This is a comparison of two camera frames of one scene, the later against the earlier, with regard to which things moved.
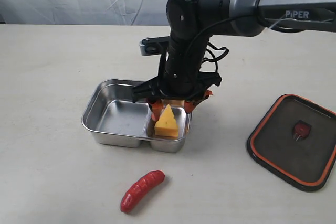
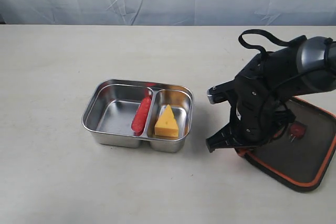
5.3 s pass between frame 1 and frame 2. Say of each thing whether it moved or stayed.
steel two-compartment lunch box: stayed
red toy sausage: moved
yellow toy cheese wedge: stayed
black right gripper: moved
